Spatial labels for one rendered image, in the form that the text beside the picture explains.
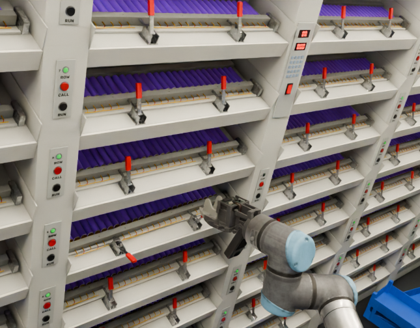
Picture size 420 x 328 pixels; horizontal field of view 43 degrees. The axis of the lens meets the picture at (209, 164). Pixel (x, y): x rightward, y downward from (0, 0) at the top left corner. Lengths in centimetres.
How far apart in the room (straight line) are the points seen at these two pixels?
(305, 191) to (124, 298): 76
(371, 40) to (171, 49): 80
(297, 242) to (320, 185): 77
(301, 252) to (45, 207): 59
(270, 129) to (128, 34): 58
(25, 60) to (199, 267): 96
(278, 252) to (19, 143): 64
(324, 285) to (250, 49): 62
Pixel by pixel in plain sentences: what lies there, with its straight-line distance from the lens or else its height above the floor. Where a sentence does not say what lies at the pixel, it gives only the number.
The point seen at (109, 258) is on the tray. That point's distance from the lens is 144.
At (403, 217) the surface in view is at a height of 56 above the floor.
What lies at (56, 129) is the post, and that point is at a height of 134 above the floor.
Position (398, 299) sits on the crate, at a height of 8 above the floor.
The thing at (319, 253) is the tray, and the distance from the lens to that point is 236.
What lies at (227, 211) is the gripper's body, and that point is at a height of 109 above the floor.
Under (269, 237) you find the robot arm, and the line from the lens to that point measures 133.
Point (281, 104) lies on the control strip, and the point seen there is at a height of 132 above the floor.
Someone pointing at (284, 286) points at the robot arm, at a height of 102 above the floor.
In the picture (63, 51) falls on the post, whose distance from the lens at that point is 108.
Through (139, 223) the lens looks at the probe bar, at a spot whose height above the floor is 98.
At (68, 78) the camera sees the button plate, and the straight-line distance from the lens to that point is 110.
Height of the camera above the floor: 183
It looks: 27 degrees down
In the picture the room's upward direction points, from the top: 13 degrees clockwise
